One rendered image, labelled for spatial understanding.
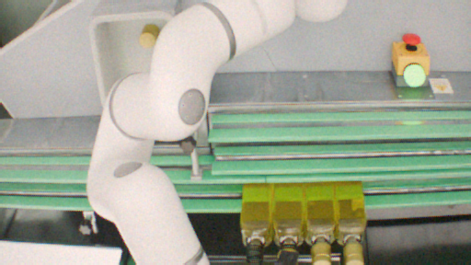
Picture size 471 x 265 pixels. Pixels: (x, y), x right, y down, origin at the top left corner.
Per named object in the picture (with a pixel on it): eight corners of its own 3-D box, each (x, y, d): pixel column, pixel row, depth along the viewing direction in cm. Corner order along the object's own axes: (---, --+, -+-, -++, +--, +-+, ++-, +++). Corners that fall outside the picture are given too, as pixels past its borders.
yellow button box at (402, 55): (390, 69, 128) (396, 87, 122) (392, 38, 124) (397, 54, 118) (421, 70, 128) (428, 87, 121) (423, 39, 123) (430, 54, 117)
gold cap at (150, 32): (141, 24, 124) (137, 33, 120) (158, 22, 124) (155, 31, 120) (143, 40, 126) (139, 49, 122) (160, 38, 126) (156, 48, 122)
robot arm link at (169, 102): (175, 8, 84) (86, 53, 77) (231, -6, 72) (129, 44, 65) (212, 98, 88) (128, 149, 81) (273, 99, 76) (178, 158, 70)
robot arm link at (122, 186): (260, 213, 79) (200, 197, 92) (198, 56, 73) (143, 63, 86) (158, 282, 72) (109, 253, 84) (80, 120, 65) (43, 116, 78)
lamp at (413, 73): (402, 82, 121) (405, 89, 119) (403, 62, 119) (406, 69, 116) (422, 82, 121) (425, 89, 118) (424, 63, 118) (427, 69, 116)
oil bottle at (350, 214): (330, 178, 129) (336, 251, 111) (331, 156, 126) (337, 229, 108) (357, 178, 129) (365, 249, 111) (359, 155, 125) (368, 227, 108)
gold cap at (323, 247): (310, 256, 109) (311, 274, 105) (311, 242, 107) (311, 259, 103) (330, 256, 109) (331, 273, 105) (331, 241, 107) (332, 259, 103)
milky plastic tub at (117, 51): (112, 94, 136) (103, 116, 128) (97, 1, 123) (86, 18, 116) (190, 91, 134) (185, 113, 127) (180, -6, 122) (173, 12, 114)
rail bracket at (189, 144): (193, 155, 127) (186, 195, 117) (184, 82, 118) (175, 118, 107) (208, 155, 127) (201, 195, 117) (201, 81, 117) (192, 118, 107)
